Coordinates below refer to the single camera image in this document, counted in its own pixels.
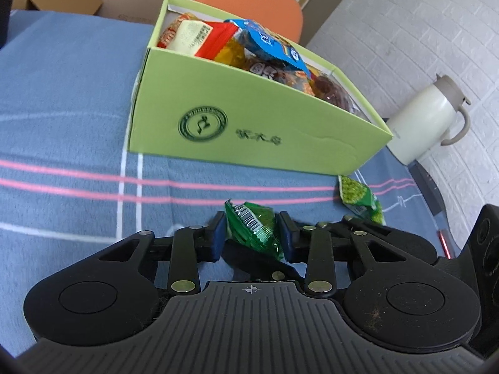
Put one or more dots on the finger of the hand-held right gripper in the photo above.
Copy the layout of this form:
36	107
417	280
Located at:
397	235

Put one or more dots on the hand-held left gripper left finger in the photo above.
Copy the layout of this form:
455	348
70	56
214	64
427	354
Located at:
218	237

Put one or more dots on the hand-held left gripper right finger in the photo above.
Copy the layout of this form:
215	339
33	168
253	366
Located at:
287	237

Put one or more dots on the green pea snack packet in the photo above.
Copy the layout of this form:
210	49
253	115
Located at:
358	198

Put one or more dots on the light green cardboard box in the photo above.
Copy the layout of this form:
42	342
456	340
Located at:
234	124

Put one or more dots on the white thermos jug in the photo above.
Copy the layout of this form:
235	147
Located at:
421	120

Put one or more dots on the clear dark red snack packet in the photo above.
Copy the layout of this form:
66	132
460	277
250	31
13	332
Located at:
331	89

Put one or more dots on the brown snack packet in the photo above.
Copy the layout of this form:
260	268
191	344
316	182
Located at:
273	74

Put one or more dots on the yellow snack packet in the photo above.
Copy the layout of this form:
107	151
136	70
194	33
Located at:
234	52

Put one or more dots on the blue striped tablecloth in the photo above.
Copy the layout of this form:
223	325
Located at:
58	124

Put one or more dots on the blue snack packet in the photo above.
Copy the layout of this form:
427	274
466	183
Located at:
269	43

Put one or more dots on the red white snack packet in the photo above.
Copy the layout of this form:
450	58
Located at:
195	37

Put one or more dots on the orange chair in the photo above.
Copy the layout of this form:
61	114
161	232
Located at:
253	4

